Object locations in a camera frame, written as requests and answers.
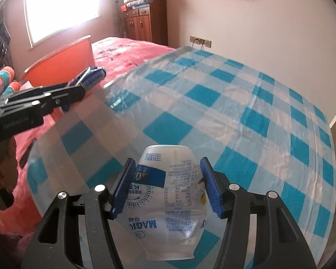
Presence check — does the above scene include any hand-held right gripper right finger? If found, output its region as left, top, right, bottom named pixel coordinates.
left=200, top=157, right=317, bottom=269

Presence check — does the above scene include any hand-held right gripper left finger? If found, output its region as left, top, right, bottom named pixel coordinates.
left=31, top=158, right=137, bottom=269

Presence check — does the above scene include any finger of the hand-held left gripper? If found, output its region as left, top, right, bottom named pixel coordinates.
left=6, top=67, right=92, bottom=103
left=35, top=67, right=106, bottom=112

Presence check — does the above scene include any person's left hand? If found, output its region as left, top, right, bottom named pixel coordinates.
left=0, top=139, right=19, bottom=189

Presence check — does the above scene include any pink red bed sheet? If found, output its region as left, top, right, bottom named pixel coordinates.
left=0, top=36, right=177, bottom=233

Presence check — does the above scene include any colourful pillow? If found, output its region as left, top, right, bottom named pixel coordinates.
left=0, top=67, right=21, bottom=97

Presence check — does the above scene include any checked curtain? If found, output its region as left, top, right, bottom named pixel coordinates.
left=109, top=0, right=126, bottom=38

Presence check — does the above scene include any bright window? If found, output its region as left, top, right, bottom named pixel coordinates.
left=24, top=0, right=121, bottom=49

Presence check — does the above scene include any brown wooden cabinet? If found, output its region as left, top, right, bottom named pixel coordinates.
left=123, top=0, right=168, bottom=47

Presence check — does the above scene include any blue checkered tablecloth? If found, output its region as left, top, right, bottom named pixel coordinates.
left=26, top=46, right=336, bottom=269

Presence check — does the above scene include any wall socket strip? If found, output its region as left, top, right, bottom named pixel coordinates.
left=190, top=36, right=212, bottom=48

